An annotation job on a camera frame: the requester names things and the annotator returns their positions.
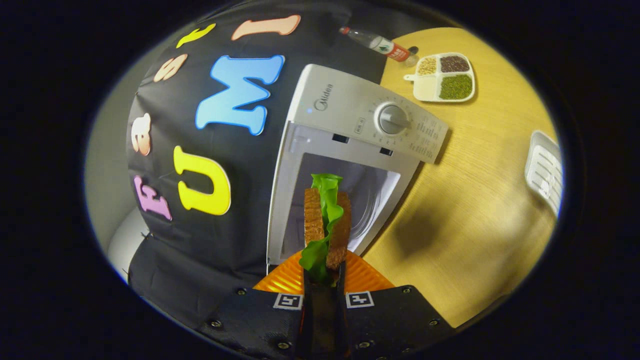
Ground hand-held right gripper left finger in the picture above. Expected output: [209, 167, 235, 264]
[197, 250, 323, 360]

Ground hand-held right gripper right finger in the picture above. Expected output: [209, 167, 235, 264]
[325, 250, 457, 360]

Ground sandwich with lettuce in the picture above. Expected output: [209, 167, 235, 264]
[299, 173, 352, 285]

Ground white microwave oven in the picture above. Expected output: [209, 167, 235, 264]
[266, 63, 450, 273]

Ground small white rectangular tray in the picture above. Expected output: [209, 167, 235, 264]
[524, 130, 564, 217]

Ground white divided dish of beans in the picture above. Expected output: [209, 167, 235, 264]
[403, 52, 476, 103]

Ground clear bottle with red label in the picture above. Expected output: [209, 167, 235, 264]
[339, 26, 420, 67]

